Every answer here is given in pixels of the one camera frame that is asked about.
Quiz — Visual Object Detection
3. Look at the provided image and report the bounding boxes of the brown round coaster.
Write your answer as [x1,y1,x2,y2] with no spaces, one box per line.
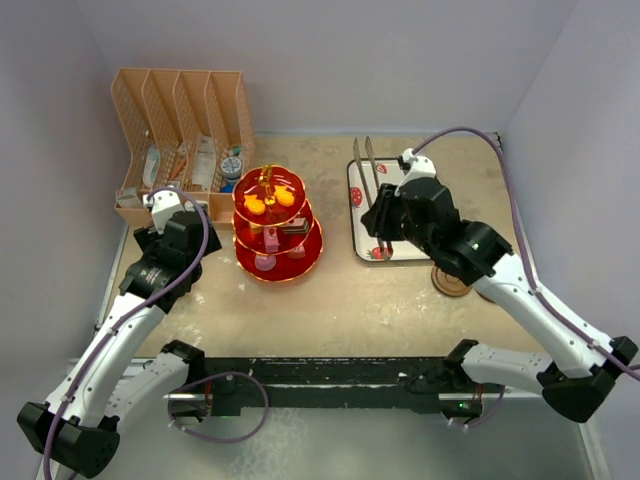
[431,266,471,298]
[476,292,495,304]

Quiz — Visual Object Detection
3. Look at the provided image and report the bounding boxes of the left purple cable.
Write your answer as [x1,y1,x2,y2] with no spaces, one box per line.
[42,187,210,480]

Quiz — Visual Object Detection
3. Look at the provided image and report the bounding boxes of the red three-tier cake stand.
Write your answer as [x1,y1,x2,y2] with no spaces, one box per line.
[232,165,324,283]

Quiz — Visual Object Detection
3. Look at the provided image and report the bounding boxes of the pink striped cake slice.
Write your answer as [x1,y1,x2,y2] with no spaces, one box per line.
[263,227,280,254]

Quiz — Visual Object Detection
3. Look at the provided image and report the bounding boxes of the metal serving tongs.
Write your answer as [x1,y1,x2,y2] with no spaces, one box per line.
[352,135,395,261]

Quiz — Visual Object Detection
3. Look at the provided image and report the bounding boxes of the purple cable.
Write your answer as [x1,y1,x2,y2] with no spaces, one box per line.
[42,187,210,480]
[412,126,640,381]

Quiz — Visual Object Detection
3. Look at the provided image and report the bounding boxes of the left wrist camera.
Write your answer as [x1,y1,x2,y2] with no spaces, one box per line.
[142,186,184,234]

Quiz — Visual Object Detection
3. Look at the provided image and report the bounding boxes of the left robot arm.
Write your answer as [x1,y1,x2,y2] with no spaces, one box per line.
[17,210,221,479]

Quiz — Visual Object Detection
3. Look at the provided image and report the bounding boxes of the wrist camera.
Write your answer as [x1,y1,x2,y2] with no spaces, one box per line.
[142,186,184,234]
[395,148,437,197]

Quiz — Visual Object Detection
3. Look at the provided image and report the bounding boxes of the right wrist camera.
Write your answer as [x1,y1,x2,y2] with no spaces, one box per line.
[395,148,437,197]

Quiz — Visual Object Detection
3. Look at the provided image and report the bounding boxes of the small carton box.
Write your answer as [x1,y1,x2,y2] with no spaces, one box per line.
[116,187,143,209]

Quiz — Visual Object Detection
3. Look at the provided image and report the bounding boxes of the white strawberry enamel tray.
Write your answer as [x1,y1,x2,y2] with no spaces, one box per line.
[347,158,428,262]

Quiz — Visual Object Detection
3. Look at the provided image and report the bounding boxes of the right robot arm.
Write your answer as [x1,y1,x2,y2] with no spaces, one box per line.
[361,177,639,423]

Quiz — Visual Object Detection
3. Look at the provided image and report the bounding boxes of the pink heart cake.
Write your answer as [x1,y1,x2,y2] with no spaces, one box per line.
[287,244,306,259]

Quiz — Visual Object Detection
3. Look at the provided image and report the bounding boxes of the chocolate cake slice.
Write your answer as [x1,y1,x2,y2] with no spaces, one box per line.
[278,217,310,235]

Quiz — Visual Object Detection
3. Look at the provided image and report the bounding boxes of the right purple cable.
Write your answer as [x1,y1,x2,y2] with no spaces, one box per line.
[412,126,640,381]

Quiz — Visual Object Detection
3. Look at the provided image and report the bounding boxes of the orange fish pastry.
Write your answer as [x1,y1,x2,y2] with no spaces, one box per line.
[274,185,296,208]
[243,195,266,216]

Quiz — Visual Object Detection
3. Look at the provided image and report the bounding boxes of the peach desk file organizer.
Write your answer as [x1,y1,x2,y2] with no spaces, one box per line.
[111,68,256,228]

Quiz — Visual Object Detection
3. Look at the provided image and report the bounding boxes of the white blue tube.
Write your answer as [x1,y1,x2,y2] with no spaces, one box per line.
[142,144,160,189]

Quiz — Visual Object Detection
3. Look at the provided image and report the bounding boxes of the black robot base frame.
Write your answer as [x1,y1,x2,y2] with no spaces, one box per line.
[162,340,501,419]

